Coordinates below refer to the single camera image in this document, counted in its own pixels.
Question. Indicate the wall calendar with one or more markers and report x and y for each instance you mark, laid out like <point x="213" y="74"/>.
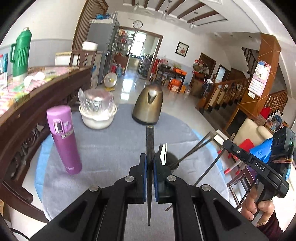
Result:
<point x="260" y="78"/>

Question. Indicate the brown wooden door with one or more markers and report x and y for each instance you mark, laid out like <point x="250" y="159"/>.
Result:
<point x="86" y="23"/>

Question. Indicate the metal stool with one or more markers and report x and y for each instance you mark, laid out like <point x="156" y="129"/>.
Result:
<point x="240" y="180"/>

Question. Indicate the white container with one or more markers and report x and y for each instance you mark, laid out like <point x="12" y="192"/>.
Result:
<point x="89" y="45"/>

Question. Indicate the green thermos jug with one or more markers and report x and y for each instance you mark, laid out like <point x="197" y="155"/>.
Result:
<point x="22" y="53"/>

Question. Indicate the gold electric kettle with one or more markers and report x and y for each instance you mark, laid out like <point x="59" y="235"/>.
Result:
<point x="148" y="106"/>

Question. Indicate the person's right forearm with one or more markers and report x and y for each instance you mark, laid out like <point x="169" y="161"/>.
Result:
<point x="270" y="228"/>

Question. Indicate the dark wooden sideboard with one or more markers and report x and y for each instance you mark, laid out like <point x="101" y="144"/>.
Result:
<point x="25" y="129"/>

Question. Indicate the black textured chopstick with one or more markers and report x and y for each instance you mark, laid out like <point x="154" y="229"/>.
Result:
<point x="149" y="143"/>

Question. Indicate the white box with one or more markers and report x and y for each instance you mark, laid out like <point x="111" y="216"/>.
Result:
<point x="63" y="58"/>

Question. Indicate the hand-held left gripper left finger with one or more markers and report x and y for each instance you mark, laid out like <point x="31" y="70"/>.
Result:
<point x="144" y="177"/>

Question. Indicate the grey refrigerator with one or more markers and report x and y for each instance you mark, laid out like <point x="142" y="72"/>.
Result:
<point x="104" y="46"/>

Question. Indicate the white crumpled tissue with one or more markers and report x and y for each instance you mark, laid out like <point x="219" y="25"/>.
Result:
<point x="34" y="77"/>

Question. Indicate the person's right hand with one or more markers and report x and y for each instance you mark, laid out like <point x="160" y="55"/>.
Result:
<point x="249" y="206"/>

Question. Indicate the black utensil holder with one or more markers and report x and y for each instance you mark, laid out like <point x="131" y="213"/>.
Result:
<point x="173" y="160"/>

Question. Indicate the white bowl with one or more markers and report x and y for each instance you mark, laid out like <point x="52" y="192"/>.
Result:
<point x="98" y="120"/>

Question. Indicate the purple thermos bottle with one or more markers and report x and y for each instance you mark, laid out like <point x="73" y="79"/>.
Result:
<point x="66" y="143"/>

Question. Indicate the orange box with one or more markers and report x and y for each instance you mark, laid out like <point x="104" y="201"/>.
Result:
<point x="174" y="85"/>

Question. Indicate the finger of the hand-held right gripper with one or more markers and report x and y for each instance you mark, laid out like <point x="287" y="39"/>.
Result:
<point x="238" y="151"/>

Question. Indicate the wooden staircase railing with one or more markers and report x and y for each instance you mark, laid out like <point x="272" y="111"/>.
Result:
<point x="222" y="92"/>

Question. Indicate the round wall clock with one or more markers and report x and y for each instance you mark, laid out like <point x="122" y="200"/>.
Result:
<point x="137" y="24"/>

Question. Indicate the floral cloth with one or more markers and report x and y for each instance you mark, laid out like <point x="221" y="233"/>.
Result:
<point x="16" y="90"/>

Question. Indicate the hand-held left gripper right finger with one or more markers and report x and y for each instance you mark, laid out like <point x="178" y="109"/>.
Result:
<point x="156" y="179"/>

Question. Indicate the blue table cover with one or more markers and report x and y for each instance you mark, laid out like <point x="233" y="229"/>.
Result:
<point x="39" y="166"/>

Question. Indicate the wooden pillar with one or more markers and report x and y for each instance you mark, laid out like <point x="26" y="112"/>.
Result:
<point x="263" y="69"/>

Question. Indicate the cream chair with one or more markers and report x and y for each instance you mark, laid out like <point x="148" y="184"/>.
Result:
<point x="247" y="128"/>

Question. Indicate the clear plastic bag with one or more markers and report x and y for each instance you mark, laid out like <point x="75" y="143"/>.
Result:
<point x="97" y="99"/>

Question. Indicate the dark wooden side table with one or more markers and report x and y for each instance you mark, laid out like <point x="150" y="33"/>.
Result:
<point x="170" y="71"/>

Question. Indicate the blue bag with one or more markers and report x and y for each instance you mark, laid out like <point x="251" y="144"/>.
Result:
<point x="103" y="16"/>

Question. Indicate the framed wall painting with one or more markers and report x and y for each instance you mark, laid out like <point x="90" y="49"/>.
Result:
<point x="182" y="49"/>

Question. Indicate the grey tablecloth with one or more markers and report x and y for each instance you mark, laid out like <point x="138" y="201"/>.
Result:
<point x="111" y="148"/>

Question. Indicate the small floor fan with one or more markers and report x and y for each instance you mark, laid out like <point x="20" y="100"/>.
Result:
<point x="110" y="80"/>

